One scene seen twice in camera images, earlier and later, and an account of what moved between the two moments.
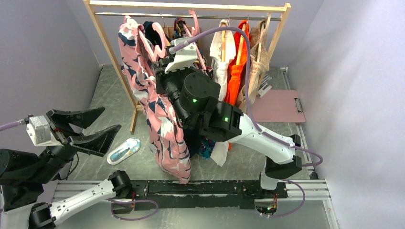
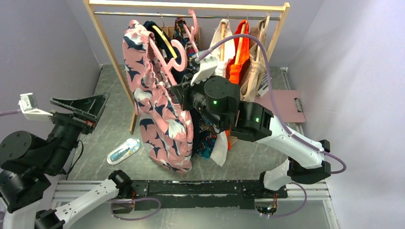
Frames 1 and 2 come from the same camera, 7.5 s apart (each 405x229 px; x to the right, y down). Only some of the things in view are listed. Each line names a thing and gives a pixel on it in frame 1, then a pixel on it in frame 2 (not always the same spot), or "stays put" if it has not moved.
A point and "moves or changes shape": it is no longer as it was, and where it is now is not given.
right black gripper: x=162 y=77 to x=184 y=91
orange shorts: x=238 y=57 stays put
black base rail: x=243 y=193 stays put
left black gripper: x=98 y=141 to x=91 y=107
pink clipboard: x=278 y=106 stays put
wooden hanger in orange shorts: x=240 y=47 stays put
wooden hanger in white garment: x=223 y=43 stays put
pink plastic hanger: x=158 y=52 moves or changes shape
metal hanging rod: x=185 y=16 stays put
